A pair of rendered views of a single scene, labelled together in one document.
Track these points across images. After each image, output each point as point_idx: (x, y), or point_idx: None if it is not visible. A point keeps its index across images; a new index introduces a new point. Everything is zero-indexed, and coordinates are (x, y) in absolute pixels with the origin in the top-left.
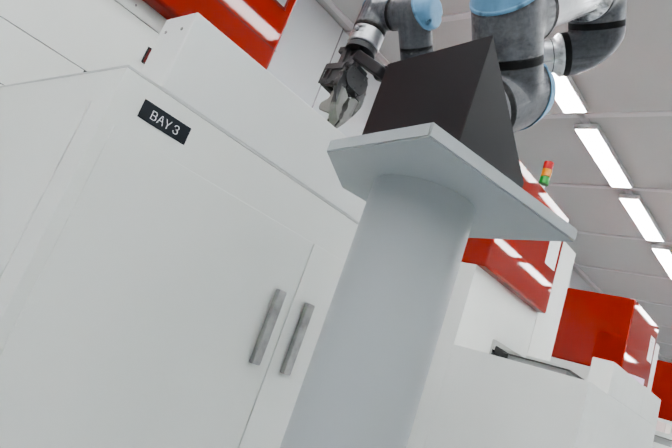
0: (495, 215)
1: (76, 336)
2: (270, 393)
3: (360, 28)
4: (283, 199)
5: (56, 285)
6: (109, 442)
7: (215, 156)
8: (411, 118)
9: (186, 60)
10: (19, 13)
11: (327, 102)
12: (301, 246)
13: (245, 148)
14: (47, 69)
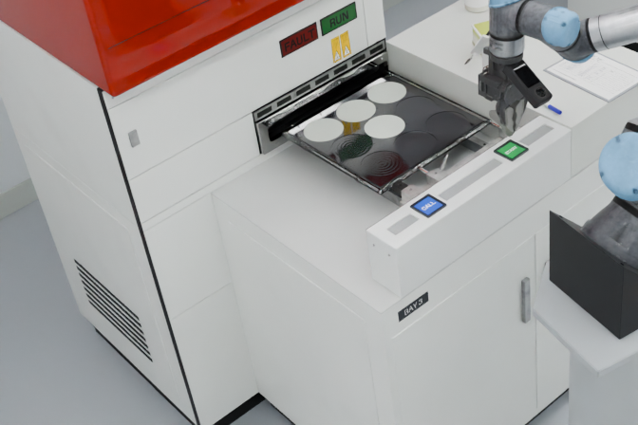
0: None
1: (429, 405)
2: None
3: (498, 46)
4: (500, 243)
5: (409, 403)
6: (467, 413)
7: (448, 282)
8: (583, 282)
9: (405, 273)
10: (190, 135)
11: (496, 115)
12: (527, 246)
13: (462, 256)
14: (232, 141)
